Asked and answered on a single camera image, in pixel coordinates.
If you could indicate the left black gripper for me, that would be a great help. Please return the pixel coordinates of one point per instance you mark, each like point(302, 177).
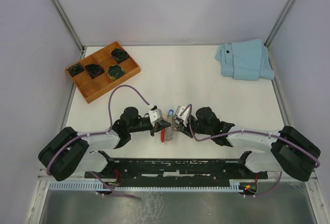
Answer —
point(159, 125)

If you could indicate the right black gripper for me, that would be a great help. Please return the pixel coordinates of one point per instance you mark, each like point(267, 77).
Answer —
point(185, 130)

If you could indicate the metal key holder red handle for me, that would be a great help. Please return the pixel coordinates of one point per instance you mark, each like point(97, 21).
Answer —
point(168, 131)

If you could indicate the blue key tag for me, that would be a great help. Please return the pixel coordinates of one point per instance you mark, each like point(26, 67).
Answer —
point(171, 112)

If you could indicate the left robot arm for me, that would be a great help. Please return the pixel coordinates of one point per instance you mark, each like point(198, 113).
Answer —
point(70, 151)

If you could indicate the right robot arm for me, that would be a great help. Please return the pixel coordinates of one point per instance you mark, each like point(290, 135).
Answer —
point(286, 150)

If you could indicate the black green rolled band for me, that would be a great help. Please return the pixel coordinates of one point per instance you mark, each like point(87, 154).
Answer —
point(115, 72)

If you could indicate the wooden compartment tray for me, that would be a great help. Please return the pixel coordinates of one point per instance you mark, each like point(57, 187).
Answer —
point(92, 89)

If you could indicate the black rolled band back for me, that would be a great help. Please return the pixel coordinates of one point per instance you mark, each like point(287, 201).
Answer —
point(119, 55)

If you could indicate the light blue folded cloth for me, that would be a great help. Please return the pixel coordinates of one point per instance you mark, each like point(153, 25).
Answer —
point(247, 61)

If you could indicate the black red rolled band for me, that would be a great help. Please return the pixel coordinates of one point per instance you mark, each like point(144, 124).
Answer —
point(94, 70)

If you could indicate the black yellow rolled band left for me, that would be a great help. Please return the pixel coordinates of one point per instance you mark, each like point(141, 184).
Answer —
point(75, 69)

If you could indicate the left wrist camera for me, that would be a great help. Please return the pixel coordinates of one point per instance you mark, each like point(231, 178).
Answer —
point(155, 115)

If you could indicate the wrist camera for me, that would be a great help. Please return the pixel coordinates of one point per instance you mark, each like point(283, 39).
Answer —
point(155, 115)
point(182, 114)

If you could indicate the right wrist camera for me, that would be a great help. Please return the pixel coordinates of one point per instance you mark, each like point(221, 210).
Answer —
point(182, 114)

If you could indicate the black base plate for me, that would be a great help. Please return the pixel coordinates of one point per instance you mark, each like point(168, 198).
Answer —
point(132, 172)

